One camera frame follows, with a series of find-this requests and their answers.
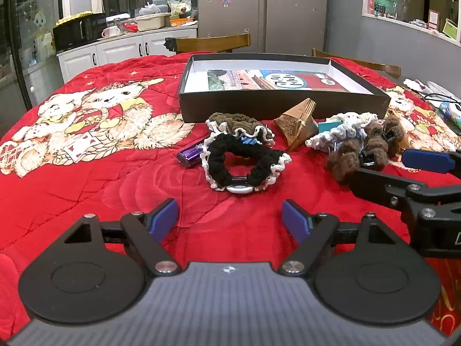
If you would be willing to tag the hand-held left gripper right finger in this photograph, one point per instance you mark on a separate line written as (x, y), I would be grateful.
(293, 220)

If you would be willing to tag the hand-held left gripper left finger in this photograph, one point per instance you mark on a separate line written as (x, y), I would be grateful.
(164, 219)

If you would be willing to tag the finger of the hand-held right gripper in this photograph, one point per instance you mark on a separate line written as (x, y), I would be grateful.
(371, 187)
(425, 160)

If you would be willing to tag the white and blue crochet scrunchie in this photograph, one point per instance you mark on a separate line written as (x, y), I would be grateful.
(345, 133)

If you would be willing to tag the white fluffy sheep hair clip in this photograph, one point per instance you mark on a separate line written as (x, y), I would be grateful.
(356, 117)

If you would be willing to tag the black crochet scrunchie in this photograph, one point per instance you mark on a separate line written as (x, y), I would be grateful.
(219, 173)

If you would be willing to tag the blue binder clip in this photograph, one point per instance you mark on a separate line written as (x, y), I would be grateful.
(327, 126)

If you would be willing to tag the brown pyramid paper packet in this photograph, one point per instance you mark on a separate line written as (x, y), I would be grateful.
(295, 126)

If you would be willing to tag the black cardboard box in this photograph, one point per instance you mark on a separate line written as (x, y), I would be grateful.
(252, 108)

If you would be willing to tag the tissue pack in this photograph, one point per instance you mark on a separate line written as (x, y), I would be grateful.
(452, 113)

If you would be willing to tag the red printed blanket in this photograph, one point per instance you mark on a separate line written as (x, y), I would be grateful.
(108, 187)

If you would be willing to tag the purple lighter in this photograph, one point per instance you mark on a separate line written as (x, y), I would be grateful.
(191, 155)

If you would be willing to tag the white cloth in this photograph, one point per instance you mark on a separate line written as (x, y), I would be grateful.
(425, 87)

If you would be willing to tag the wooden chair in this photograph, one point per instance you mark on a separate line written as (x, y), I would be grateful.
(216, 43)
(360, 64)

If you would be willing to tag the olive brown crochet scrunchie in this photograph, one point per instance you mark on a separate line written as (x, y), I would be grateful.
(234, 120)

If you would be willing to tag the green card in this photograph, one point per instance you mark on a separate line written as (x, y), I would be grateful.
(450, 29)

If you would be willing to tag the framed card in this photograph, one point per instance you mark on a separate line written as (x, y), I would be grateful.
(434, 20)

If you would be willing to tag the white kitchen cabinet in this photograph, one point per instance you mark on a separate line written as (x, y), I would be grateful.
(119, 52)

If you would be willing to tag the grey refrigerator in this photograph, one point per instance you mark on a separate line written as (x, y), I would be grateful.
(288, 14)

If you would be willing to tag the white mug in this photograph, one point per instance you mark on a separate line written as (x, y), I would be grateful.
(111, 31)

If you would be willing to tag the beige plastic basin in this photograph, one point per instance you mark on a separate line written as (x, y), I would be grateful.
(151, 23)

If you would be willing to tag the orange food container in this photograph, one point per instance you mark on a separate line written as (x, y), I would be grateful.
(182, 21)

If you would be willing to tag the black microwave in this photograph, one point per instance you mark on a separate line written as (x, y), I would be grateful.
(72, 34)

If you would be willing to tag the white plastic bag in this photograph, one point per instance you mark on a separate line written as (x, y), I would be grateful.
(149, 9)

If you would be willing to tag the stack of clear containers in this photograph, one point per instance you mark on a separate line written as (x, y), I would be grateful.
(160, 3)

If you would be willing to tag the green and white snack bag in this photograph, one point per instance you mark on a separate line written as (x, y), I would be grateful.
(180, 1)

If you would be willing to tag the cartoon fridge magnet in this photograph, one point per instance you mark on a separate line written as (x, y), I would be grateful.
(226, 0)

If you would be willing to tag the glass door cabinet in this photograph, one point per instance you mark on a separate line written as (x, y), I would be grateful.
(32, 25)

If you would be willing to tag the white wall shelf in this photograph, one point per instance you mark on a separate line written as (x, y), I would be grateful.
(414, 25)

